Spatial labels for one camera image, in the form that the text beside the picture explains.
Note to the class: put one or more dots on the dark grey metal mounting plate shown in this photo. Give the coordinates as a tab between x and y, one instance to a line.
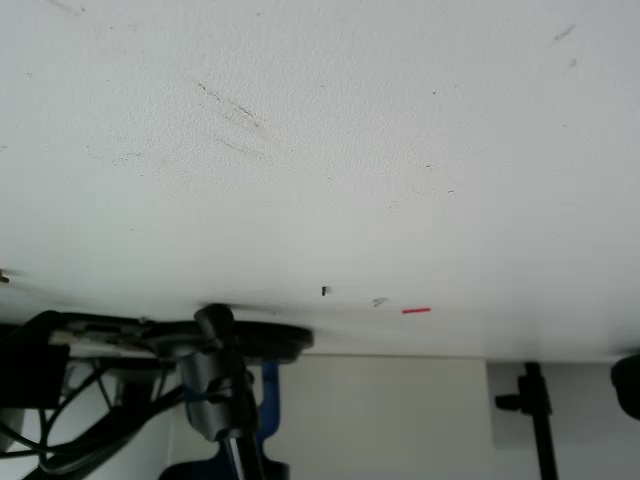
45	320

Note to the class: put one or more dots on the small silver screw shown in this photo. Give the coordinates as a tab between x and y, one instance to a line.
379	301

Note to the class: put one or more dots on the blue desk microphone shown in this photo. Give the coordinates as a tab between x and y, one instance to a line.
280	340

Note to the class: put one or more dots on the small red piece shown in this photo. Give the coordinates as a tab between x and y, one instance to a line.
416	310

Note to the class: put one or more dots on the small brass screw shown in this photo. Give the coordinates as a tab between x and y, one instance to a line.
4	276

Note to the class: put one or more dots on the black box device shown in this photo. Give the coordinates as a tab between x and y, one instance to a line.
30	375

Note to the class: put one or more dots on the black rounded knob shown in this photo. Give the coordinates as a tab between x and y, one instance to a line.
627	385

